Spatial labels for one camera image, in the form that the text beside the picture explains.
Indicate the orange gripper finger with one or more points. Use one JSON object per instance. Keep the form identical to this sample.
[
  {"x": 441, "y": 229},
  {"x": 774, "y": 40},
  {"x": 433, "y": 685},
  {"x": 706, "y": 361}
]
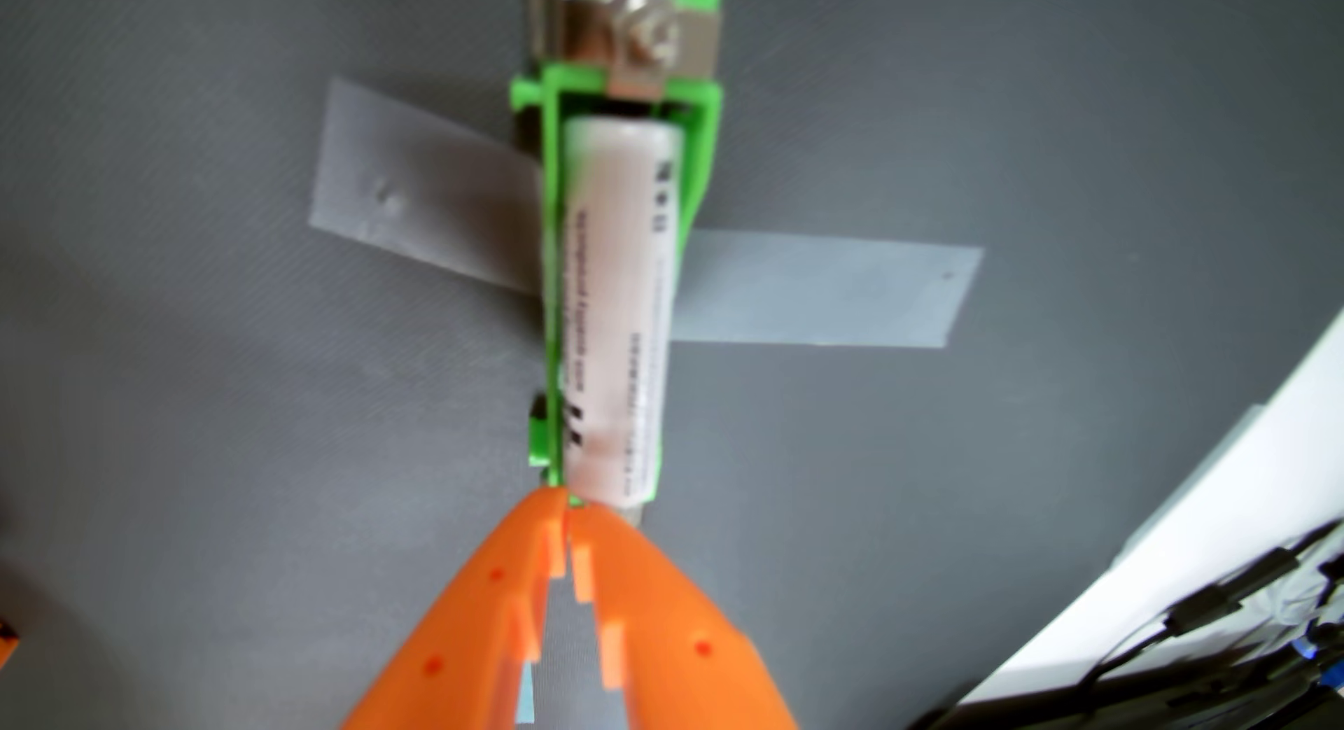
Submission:
[
  {"x": 472, "y": 636},
  {"x": 682, "y": 646}
]

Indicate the dark grey table mat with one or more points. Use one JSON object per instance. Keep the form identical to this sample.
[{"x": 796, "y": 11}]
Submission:
[{"x": 210, "y": 447}]

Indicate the black Dell laptop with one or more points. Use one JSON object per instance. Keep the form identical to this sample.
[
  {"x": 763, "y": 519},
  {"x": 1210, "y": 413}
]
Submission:
[{"x": 1207, "y": 704}]

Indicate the orange plastic robot part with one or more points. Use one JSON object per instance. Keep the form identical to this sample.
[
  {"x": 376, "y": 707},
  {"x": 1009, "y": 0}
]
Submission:
[{"x": 6, "y": 644}]

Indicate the white cylindrical battery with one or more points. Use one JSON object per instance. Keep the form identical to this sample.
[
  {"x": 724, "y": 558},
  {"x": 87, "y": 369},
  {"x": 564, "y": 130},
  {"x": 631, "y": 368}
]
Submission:
[{"x": 619, "y": 310}]

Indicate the green battery holder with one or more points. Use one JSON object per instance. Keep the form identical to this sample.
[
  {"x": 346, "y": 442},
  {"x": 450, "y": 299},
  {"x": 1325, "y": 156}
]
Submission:
[{"x": 703, "y": 132}]

